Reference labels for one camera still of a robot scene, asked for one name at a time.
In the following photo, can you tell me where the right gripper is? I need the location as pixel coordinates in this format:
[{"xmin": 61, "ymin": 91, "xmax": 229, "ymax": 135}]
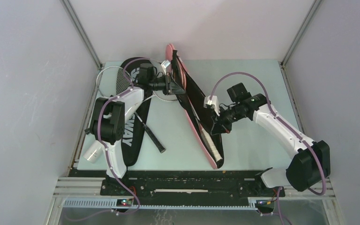
[{"xmin": 211, "ymin": 104, "xmax": 247, "ymax": 135}]

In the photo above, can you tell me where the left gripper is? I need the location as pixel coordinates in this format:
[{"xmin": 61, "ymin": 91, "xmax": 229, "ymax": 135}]
[{"xmin": 148, "ymin": 72, "xmax": 184, "ymax": 96}]

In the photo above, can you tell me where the pink sport racket bag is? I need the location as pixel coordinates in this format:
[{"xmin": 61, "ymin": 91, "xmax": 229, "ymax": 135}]
[{"xmin": 165, "ymin": 43, "xmax": 225, "ymax": 169}]

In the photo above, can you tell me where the white shuttlecock tube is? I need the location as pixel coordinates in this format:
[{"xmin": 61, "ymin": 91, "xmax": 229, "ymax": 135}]
[{"xmin": 82, "ymin": 141, "xmax": 103, "ymax": 164}]

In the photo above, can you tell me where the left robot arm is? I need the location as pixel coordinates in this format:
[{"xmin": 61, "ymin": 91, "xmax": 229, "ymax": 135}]
[{"xmin": 90, "ymin": 60, "xmax": 185, "ymax": 195}]

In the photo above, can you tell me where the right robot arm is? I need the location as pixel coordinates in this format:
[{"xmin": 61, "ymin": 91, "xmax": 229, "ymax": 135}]
[{"xmin": 204, "ymin": 83, "xmax": 330, "ymax": 196}]

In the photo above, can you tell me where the white racket under pink bag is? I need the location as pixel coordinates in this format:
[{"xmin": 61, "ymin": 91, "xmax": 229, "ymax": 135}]
[{"xmin": 153, "ymin": 91, "xmax": 178, "ymax": 102}]

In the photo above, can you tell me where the black racket bag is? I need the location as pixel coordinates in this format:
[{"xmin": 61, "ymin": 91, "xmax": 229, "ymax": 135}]
[{"xmin": 120, "ymin": 57, "xmax": 152, "ymax": 166}]

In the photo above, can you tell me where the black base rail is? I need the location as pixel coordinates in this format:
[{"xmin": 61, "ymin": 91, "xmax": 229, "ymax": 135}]
[{"xmin": 71, "ymin": 169, "xmax": 286, "ymax": 209}]

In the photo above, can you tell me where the left aluminium frame post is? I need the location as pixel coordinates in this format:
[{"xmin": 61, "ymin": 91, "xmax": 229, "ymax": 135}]
[{"xmin": 61, "ymin": 0, "xmax": 103, "ymax": 170}]

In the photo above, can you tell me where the aluminium frame post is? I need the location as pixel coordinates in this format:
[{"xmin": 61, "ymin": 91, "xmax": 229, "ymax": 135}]
[
  {"xmin": 61, "ymin": 0, "xmax": 103, "ymax": 170},
  {"xmin": 281, "ymin": 0, "xmax": 324, "ymax": 68}
]

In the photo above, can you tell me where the right aluminium frame post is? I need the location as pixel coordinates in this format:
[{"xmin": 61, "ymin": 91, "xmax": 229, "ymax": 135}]
[{"xmin": 281, "ymin": 0, "xmax": 324, "ymax": 68}]

